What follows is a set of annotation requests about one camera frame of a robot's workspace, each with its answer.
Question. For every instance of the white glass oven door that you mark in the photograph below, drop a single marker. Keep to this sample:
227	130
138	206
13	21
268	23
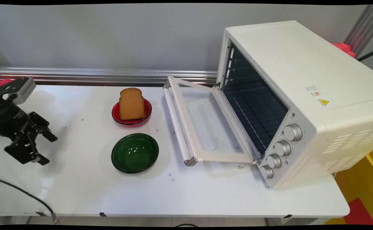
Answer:
186	108

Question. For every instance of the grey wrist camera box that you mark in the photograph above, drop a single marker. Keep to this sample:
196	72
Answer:
22	88

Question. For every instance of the yellow warning sticker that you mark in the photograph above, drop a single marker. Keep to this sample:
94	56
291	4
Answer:
323	102

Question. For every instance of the dark green bowl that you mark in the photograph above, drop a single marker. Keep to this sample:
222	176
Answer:
134	153

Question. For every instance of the white oven label sticker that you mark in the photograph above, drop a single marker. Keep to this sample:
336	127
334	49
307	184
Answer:
313	90

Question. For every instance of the brown bread slice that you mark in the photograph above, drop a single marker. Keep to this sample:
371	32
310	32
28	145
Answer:
131	103

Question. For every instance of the horizontal aluminium rail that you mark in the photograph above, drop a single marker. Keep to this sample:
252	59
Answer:
110	75

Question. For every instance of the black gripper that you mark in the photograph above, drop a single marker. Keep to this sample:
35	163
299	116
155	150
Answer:
9	121

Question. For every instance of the large silver oven knob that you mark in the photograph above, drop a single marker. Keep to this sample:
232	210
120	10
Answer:
293	132

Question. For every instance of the red bowl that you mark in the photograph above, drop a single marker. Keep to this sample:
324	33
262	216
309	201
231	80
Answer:
116	115

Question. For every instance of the upright aluminium post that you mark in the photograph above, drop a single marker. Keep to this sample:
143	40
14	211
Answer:
365	25

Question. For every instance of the white toaster oven body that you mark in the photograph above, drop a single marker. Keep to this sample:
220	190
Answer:
317	64

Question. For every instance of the red floor mat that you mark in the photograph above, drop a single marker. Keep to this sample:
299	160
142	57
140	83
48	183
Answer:
360	214

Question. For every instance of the yellow floor mat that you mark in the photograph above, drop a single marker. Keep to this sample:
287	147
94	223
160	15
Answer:
362	179

